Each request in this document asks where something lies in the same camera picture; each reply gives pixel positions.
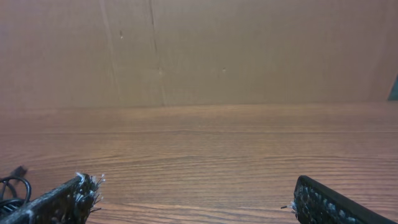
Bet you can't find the black cable bundle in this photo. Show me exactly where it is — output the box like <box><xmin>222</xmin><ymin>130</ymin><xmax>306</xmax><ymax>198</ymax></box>
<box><xmin>0</xmin><ymin>166</ymin><xmax>32</xmax><ymax>218</ymax></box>

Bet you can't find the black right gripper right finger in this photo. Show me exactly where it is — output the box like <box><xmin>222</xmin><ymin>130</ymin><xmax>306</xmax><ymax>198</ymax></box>
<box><xmin>282</xmin><ymin>175</ymin><xmax>397</xmax><ymax>224</ymax></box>

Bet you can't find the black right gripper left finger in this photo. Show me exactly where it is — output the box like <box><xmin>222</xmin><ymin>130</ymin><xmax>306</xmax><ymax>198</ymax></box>
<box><xmin>1</xmin><ymin>172</ymin><xmax>105</xmax><ymax>224</ymax></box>

